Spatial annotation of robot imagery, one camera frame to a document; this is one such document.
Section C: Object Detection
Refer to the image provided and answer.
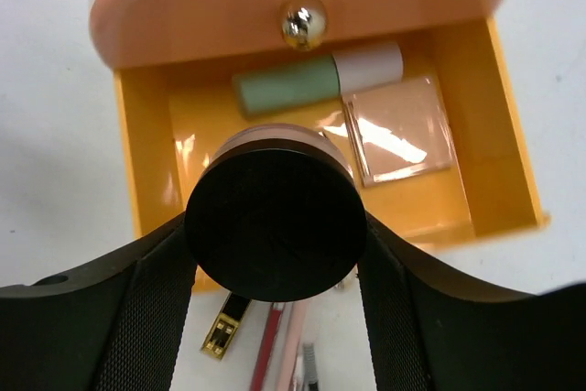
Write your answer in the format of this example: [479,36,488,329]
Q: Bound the yellow drawer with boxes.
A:
[114,20,548,249]

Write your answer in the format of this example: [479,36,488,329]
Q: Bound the grey patterned eyeliner pencil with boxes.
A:
[302,342,320,391]

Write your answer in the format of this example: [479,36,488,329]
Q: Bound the gold black lipstick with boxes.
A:
[201,292,251,360]

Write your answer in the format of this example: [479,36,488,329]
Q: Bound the round black compact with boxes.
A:
[184,124,367,302]

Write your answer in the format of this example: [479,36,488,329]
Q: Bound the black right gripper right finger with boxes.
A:
[358,217,585,390]

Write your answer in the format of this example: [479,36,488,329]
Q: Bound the gold drawer knob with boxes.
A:
[279,0,329,51]

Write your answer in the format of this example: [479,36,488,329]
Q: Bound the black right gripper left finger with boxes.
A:
[1,215,196,390]

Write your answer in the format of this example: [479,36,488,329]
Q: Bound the mint green tube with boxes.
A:
[233,41,404,116]

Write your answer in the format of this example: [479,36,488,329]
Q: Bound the pale pink lip pencil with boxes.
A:
[275,299,309,391]

